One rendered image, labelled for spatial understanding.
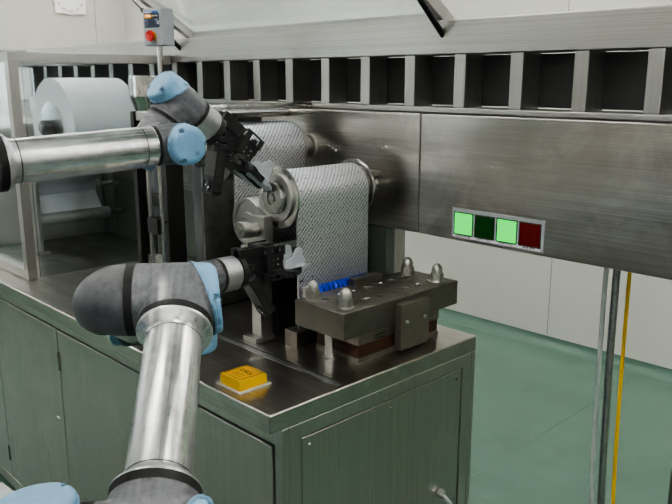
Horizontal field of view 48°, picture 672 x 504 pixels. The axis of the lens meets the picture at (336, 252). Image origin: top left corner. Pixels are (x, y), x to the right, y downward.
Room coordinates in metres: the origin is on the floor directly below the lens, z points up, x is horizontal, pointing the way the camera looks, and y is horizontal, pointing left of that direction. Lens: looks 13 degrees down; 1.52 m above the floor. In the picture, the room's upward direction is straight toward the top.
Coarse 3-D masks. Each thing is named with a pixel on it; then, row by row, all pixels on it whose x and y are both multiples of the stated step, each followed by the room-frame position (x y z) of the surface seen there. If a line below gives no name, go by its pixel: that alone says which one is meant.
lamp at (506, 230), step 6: (498, 222) 1.67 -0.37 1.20; (504, 222) 1.66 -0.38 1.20; (510, 222) 1.65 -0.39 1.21; (516, 222) 1.64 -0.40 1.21; (498, 228) 1.67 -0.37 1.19; (504, 228) 1.66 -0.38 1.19; (510, 228) 1.65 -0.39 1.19; (498, 234) 1.67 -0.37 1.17; (504, 234) 1.66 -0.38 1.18; (510, 234) 1.65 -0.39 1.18; (498, 240) 1.67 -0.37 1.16; (504, 240) 1.66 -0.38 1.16; (510, 240) 1.65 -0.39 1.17
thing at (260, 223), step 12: (252, 216) 1.75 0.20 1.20; (264, 216) 1.73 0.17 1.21; (252, 228) 1.71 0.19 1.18; (264, 228) 1.72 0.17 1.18; (252, 240) 1.75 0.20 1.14; (264, 288) 1.73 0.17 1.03; (252, 312) 1.74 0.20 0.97; (252, 324) 1.74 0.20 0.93; (264, 324) 1.73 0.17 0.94; (252, 336) 1.72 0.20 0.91; (264, 336) 1.72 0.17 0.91
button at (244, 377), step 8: (240, 368) 1.48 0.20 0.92; (248, 368) 1.48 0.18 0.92; (224, 376) 1.45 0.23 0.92; (232, 376) 1.44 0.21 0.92; (240, 376) 1.44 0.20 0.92; (248, 376) 1.44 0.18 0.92; (256, 376) 1.44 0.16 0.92; (264, 376) 1.45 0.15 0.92; (232, 384) 1.43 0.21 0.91; (240, 384) 1.41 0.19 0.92; (248, 384) 1.43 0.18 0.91; (256, 384) 1.44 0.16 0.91
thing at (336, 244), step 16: (304, 224) 1.71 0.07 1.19; (320, 224) 1.75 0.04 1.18; (336, 224) 1.78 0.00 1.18; (352, 224) 1.82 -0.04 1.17; (304, 240) 1.71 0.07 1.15; (320, 240) 1.75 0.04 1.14; (336, 240) 1.78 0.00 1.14; (352, 240) 1.82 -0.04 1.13; (304, 256) 1.71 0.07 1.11; (320, 256) 1.75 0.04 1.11; (336, 256) 1.78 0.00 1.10; (352, 256) 1.82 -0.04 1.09; (304, 272) 1.71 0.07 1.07; (320, 272) 1.75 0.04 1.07; (336, 272) 1.78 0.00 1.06; (352, 272) 1.82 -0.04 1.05
